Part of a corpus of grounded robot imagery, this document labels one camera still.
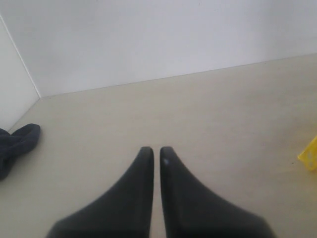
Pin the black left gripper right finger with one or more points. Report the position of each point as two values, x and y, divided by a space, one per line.
191 210

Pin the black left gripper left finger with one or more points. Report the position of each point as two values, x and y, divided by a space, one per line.
124 211

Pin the yellow plastic egg tray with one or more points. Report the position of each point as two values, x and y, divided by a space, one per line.
309 155

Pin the dark blue cloth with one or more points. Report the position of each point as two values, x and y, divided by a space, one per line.
14 145

